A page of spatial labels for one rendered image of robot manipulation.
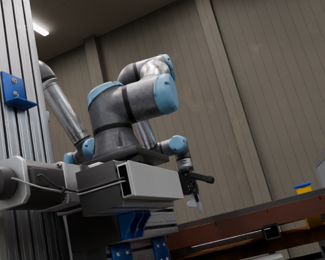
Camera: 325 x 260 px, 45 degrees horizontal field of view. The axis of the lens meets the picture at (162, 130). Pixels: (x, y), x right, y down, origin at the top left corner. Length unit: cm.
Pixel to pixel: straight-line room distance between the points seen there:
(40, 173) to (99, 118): 42
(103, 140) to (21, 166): 41
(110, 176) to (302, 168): 717
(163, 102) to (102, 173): 40
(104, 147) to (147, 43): 837
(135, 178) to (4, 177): 23
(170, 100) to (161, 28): 831
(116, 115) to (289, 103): 706
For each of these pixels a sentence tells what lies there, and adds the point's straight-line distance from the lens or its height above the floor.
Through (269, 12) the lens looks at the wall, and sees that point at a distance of 880.
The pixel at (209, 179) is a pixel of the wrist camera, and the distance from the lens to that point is 183.
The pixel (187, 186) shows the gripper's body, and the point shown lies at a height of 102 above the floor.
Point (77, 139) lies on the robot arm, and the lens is 155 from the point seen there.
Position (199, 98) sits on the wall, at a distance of 848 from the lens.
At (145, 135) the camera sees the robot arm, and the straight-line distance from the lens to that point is 170.
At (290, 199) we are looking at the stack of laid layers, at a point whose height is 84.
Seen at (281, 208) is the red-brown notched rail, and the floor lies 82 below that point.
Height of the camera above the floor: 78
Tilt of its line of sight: 16 degrees up
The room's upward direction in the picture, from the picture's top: 14 degrees counter-clockwise
